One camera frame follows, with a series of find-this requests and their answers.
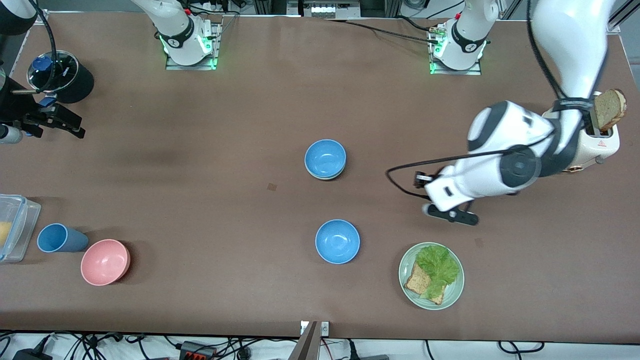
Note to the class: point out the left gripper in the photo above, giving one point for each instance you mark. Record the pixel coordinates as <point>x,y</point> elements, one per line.
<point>434,180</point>

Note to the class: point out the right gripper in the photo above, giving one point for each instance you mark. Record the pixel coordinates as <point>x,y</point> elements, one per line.
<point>20,106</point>

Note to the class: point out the green plastic bowl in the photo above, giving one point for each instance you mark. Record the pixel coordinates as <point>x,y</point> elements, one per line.
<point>325,178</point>

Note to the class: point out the blue plastic bowl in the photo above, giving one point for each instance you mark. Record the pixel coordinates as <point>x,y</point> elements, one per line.
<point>325,157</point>
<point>337,241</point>

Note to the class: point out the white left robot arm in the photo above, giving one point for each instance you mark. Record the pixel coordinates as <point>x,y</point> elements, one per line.
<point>500,145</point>

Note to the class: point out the pink plastic bowl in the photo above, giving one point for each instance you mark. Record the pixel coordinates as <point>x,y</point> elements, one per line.
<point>104,262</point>

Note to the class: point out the green lettuce leaf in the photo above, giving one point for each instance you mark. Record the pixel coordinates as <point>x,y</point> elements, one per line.
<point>437,265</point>

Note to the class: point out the brown bread slice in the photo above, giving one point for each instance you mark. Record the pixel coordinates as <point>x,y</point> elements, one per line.
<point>416,282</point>
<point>610,107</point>

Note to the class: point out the clear plastic container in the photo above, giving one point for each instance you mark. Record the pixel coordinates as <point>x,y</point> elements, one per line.
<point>20,225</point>

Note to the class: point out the green plate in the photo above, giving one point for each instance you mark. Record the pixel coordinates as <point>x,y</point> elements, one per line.
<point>452,292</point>

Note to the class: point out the blue plastic cup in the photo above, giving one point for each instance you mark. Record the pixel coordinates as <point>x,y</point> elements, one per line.
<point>57,239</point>

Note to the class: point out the yellow food in container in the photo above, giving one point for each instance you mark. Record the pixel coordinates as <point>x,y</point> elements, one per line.
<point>4,232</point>

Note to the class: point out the cream white toaster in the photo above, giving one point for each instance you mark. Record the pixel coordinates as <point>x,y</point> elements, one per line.
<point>600,145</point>

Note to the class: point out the silver electronics box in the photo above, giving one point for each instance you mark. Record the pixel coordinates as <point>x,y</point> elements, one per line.
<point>320,9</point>

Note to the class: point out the black power adapter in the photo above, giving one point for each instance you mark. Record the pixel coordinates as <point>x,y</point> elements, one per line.
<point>30,355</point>

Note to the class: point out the black power strip red switches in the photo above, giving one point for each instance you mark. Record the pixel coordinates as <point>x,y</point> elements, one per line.
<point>197,351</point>

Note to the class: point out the white pole bracket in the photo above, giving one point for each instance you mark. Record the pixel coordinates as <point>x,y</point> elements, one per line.
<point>325,328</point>

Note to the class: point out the grey camera pole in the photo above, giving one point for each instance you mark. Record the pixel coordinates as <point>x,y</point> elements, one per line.
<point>307,345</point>

